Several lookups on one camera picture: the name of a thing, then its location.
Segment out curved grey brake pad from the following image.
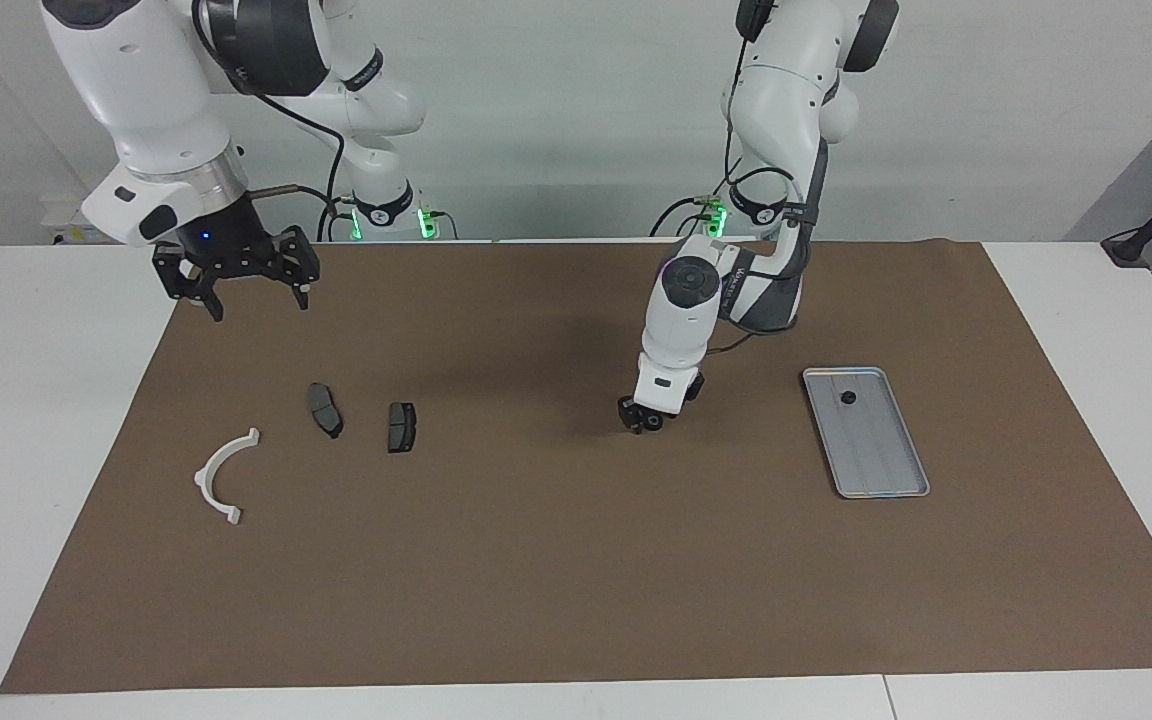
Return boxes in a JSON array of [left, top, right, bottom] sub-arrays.
[[307, 383, 345, 440]]

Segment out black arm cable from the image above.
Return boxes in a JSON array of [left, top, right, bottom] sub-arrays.
[[194, 0, 352, 241], [711, 0, 819, 353]]

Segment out black right base cable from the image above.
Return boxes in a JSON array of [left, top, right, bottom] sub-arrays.
[[316, 195, 357, 242]]

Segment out black left base cable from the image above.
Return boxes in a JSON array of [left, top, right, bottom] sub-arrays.
[[649, 180, 737, 238]]

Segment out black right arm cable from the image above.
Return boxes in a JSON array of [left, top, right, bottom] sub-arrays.
[[194, 0, 352, 241]]

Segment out brown table mat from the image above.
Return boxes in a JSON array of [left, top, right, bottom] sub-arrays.
[[0, 240, 1152, 694]]

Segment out silver metal tray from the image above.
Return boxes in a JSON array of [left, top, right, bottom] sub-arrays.
[[802, 367, 931, 499]]

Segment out white curved plastic bracket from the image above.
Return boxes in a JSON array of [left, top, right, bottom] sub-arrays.
[[194, 428, 262, 526]]

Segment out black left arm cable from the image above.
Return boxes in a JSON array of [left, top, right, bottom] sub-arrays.
[[711, 0, 819, 353]]

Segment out black base cable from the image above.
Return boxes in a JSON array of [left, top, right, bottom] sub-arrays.
[[316, 195, 357, 242], [649, 180, 737, 238]]

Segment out rectangular grey brake pad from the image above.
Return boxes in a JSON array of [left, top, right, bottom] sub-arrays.
[[387, 401, 418, 455]]

